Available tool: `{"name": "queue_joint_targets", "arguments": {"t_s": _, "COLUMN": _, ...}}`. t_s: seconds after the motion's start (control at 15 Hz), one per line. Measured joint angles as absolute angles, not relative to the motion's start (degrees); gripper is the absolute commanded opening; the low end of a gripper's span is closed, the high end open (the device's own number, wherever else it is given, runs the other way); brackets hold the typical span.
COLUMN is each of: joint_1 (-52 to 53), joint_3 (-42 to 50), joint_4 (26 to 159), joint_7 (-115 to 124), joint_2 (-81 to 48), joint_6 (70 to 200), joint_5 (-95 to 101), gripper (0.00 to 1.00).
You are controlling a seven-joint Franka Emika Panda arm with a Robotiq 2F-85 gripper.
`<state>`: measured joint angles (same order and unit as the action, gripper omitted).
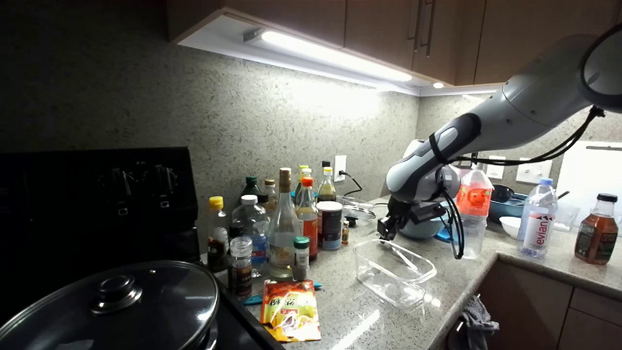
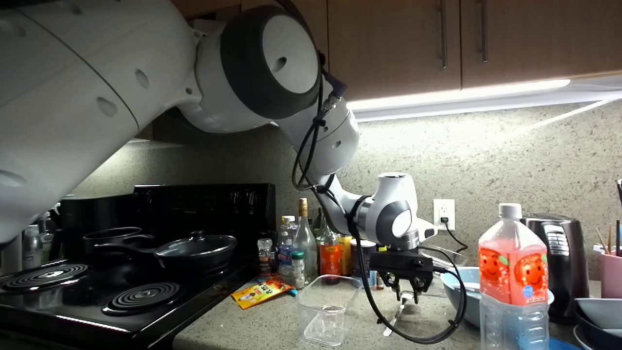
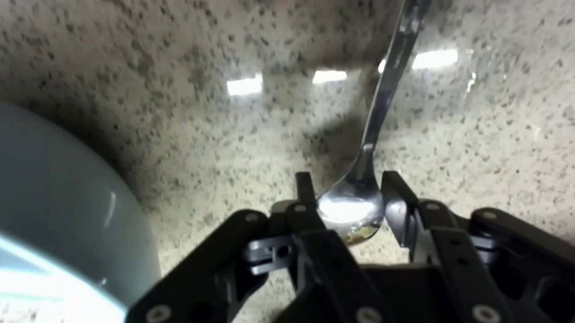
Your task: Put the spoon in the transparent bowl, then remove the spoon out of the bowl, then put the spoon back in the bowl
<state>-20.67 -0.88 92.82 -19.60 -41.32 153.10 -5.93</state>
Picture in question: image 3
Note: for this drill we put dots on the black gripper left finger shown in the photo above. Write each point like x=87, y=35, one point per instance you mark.
x=240, y=270

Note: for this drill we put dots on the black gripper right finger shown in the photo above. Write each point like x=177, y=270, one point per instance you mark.
x=479, y=263

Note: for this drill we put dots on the metal spoon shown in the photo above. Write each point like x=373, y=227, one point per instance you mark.
x=360, y=204

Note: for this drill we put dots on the light blue bowl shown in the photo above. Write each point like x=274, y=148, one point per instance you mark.
x=60, y=209

